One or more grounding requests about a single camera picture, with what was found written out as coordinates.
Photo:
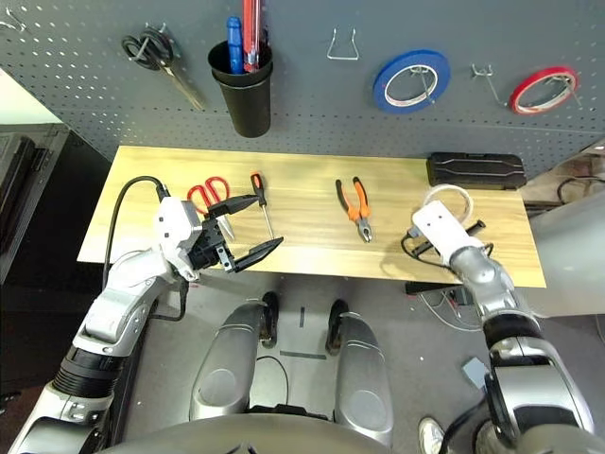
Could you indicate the grey robot torso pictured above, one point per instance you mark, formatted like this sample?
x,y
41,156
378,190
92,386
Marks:
x,y
236,435

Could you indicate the large white curved panel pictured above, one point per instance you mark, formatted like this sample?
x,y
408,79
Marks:
x,y
567,260

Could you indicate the grey metal pegboard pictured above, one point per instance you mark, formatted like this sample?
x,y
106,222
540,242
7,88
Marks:
x,y
307,118

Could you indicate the black equipment case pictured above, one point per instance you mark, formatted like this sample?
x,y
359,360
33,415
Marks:
x,y
28,189

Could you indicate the white tape roll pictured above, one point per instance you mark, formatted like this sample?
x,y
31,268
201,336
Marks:
x,y
446,189

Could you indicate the black table bracket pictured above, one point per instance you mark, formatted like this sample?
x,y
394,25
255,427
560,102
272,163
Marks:
x,y
425,287

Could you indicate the orange black screwdriver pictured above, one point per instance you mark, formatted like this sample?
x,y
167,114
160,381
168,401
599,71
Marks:
x,y
257,186

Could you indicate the silver right robot leg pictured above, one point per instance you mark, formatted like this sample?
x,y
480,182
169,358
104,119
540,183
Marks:
x,y
364,378

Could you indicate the orange black pliers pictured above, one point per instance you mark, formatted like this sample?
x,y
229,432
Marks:
x,y
359,213

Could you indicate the blue tape roll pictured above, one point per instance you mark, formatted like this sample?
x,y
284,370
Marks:
x,y
406,57

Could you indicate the black robot foot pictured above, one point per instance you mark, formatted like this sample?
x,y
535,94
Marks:
x,y
270,321
336,331

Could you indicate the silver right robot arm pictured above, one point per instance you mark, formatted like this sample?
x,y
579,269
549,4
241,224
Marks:
x,y
491,279

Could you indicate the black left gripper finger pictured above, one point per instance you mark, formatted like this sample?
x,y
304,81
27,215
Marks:
x,y
234,205
260,250

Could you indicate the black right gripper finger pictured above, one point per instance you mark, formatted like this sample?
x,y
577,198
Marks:
x,y
476,227

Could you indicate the small grey floor plate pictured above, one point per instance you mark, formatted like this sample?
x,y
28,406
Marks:
x,y
475,372

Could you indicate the black plastic cup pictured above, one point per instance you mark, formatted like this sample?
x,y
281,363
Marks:
x,y
248,109

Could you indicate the white sneaker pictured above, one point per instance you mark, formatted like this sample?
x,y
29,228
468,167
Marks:
x,y
431,437

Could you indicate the black plastic tool case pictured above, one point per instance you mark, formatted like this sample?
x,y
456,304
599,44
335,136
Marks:
x,y
472,170

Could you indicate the metal peg hook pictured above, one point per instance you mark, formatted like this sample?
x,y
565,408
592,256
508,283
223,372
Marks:
x,y
18,26
479,73

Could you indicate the red tape roll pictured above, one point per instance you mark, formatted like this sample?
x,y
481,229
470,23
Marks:
x,y
543,73

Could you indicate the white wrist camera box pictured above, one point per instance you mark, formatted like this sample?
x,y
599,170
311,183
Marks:
x,y
439,227
175,227

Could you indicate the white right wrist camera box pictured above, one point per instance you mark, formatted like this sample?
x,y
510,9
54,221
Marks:
x,y
439,227

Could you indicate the silver robot leg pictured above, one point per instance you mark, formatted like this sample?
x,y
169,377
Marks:
x,y
222,369
364,378

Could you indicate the black left robot foot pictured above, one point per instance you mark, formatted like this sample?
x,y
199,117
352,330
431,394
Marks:
x,y
270,321

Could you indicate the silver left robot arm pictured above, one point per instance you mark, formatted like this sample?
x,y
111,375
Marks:
x,y
118,293

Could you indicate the silver left robot leg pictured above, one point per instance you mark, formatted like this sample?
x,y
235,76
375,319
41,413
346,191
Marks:
x,y
222,369

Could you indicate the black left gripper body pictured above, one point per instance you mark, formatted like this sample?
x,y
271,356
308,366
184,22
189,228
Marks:
x,y
210,246

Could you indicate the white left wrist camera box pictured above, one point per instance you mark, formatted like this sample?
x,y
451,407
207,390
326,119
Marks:
x,y
175,227

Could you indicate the black right robot foot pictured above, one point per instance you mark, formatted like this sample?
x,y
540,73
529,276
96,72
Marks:
x,y
336,331

